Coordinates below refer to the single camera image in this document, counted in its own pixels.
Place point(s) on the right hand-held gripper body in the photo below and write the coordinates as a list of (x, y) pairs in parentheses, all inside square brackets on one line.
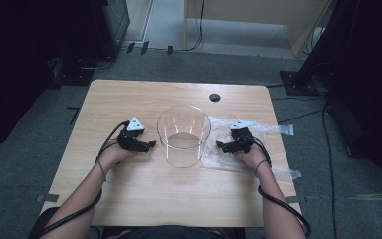
[(243, 141)]

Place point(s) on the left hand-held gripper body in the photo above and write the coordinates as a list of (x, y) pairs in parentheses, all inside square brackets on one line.
[(131, 137)]

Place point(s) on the clear plastic bag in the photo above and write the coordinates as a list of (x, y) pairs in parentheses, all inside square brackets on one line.
[(219, 159)]

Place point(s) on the clear plastic cylindrical bin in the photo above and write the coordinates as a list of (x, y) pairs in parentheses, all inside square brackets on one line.
[(183, 156)]

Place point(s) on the person's right hand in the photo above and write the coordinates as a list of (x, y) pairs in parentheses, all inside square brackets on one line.
[(255, 158)]

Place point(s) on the person's left hand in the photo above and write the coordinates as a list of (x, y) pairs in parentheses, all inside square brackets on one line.
[(114, 156)]

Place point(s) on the grey right wrist band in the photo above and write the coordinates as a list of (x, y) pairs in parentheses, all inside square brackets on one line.
[(258, 167)]

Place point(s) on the grey wrist band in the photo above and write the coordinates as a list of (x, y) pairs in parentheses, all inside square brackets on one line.
[(258, 167), (102, 172)]

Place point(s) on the grey left wrist band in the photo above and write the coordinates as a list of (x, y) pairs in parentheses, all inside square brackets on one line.
[(102, 172)]

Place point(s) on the grey floor tape piece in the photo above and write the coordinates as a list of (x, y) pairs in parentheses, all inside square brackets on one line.
[(48, 198), (295, 199)]

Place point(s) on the person's dark clothing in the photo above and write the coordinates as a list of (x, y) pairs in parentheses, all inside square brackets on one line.
[(172, 233)]

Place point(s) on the black cabinet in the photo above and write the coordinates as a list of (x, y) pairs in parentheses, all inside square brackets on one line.
[(114, 23)]

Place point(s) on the light wooden furniture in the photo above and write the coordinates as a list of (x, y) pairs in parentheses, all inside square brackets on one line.
[(255, 13)]

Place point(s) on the black floor base plate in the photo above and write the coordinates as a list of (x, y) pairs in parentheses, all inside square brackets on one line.
[(74, 73)]

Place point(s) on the black stand with base plate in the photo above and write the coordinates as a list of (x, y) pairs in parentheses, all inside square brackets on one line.
[(325, 43)]

